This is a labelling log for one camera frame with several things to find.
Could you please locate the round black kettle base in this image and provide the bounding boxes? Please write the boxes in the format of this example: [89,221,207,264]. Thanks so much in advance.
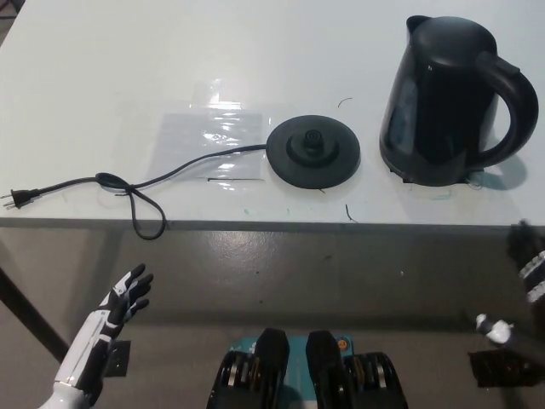
[266,114,362,190]

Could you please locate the black table leg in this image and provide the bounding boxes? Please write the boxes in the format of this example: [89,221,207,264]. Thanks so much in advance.
[0,255,72,354]

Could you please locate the large black floor tape patch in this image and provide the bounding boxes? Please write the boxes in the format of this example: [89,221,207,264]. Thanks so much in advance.
[468,349,545,389]

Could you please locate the black electric kettle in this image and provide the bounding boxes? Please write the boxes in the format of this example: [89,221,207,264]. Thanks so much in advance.
[378,15,540,187]

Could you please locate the black power cord with plug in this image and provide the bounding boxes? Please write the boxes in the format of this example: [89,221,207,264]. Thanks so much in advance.
[0,144,270,239]

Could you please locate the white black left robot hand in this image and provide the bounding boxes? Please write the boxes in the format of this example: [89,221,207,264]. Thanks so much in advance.
[54,262,154,391]

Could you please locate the clear plastic sheet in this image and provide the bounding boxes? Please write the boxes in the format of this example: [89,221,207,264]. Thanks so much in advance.
[146,110,267,182]

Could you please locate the small black floor tape patch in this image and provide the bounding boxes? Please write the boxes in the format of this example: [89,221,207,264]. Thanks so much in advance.
[104,339,131,378]

